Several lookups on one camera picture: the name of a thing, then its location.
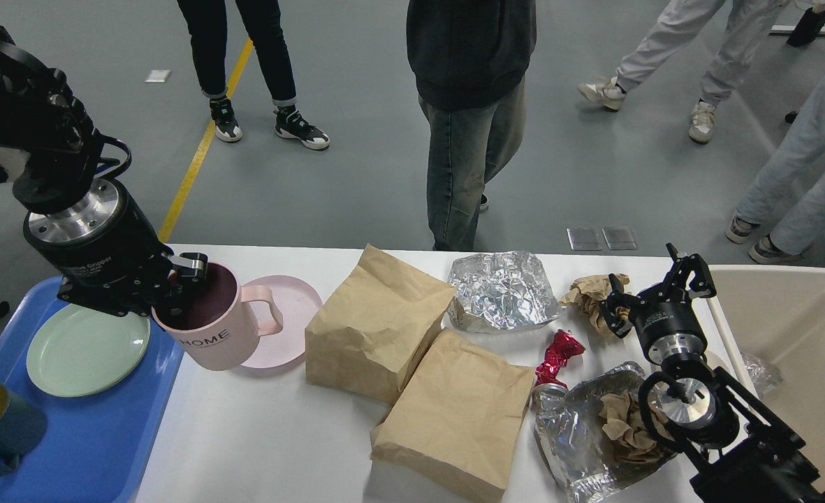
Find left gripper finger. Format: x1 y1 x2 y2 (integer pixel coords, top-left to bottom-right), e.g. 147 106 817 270
154 252 209 317
57 278 152 317

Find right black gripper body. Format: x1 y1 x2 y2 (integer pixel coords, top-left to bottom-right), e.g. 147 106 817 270
630 286 707 365

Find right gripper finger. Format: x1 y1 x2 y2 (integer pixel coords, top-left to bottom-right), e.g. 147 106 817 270
599 274 640 340
655 242 717 300

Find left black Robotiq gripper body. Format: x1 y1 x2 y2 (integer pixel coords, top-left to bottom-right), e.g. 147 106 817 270
24 178 173 306

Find pink HOME mug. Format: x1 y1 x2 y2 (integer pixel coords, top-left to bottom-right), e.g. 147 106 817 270
152 262 284 370

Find pink plate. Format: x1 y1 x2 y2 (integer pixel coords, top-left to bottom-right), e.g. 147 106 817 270
242 276 323 369

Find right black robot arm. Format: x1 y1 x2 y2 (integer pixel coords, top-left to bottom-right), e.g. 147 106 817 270
600 243 825 502

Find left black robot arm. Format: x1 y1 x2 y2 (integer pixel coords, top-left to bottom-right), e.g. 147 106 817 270
0 25 207 317

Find crumpled brown paper ball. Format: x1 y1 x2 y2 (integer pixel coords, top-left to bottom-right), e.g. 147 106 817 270
559 273 630 337

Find light green plate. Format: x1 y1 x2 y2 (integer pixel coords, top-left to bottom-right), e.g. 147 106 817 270
26 305 150 398

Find right metal floor plate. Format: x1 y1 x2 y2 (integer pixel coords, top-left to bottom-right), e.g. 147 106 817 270
601 226 638 251

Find metal floor plate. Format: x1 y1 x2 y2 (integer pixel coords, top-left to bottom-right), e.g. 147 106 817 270
567 227 603 252
601 226 638 251

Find left metal floor plate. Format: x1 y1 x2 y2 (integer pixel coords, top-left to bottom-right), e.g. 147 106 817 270
567 227 603 252

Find red crumpled foil wrapper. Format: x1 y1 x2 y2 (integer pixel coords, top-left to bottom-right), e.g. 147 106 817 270
534 329 587 390

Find brown paper in foil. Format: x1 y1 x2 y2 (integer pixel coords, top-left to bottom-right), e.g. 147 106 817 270
599 393 675 465

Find beige plastic bin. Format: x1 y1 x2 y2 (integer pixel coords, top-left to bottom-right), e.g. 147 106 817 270
711 266 825 490

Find crumpled foil sheet top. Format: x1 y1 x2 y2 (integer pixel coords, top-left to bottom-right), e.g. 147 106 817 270
447 251 562 334

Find crumpled foil sheet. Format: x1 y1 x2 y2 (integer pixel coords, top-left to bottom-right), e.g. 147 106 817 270
531 362 676 502
447 251 562 334

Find person light blue jeans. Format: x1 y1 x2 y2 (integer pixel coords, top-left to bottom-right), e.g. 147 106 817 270
725 77 825 265

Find blue plastic tray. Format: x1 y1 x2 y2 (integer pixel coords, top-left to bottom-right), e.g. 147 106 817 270
0 277 183 502

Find crumpled foil sheet bottom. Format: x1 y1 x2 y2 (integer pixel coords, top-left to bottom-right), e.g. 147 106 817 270
531 362 676 502

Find upper brown paper bag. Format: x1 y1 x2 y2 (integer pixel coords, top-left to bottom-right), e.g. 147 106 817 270
305 246 455 404

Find brown paper bag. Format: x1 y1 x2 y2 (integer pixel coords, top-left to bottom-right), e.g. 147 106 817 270
370 329 536 502
305 246 455 404

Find lower brown paper bag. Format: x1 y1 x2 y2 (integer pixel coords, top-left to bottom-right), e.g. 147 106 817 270
370 329 536 502

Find person dark jeans black sneakers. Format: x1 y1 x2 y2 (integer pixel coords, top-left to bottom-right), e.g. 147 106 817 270
177 1 331 152

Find person grey sweatpants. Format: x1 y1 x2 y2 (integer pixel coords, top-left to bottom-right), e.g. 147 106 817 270
578 0 790 145

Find person black hoodie faded jeans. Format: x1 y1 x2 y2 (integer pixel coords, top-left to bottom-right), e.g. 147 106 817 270
406 1 537 252

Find tripod stand leg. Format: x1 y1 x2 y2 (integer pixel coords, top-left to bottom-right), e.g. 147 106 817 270
769 1 825 48

